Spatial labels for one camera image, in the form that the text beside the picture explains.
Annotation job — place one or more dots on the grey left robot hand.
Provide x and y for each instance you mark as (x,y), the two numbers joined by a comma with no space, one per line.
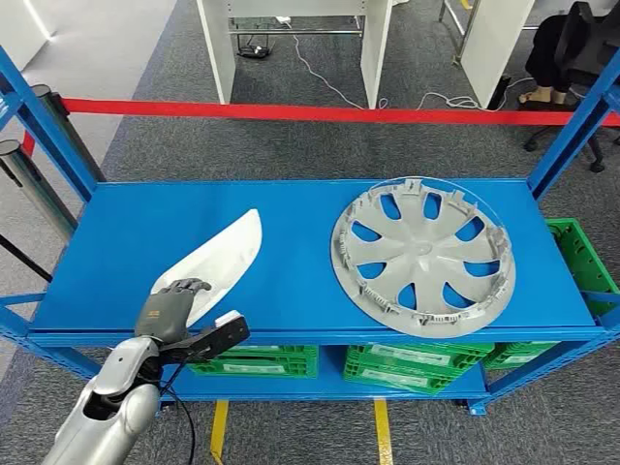
(164,314)

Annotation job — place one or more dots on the white curved plastic car part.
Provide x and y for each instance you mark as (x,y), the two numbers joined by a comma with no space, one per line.
(228,257)

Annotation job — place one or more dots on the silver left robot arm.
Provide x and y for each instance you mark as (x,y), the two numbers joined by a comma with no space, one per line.
(121,411)

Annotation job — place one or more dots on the blue metal shelf rack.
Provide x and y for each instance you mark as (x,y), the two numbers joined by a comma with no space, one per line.
(290,257)

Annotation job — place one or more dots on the yellow floor tape strip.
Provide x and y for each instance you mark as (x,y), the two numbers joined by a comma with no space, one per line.
(383,433)
(219,433)

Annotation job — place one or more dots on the white desk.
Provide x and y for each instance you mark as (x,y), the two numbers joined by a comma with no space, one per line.
(494,45)
(218,51)

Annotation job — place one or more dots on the long red barrier belt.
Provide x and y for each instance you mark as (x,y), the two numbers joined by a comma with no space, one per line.
(314,113)

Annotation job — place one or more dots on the silver plastic wheel hubcap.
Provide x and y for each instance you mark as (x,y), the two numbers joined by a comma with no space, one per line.
(422,250)

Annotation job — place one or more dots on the person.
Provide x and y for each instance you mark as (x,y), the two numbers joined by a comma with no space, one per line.
(547,58)

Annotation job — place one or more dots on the black office chair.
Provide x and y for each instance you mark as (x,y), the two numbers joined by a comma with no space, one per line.
(598,45)

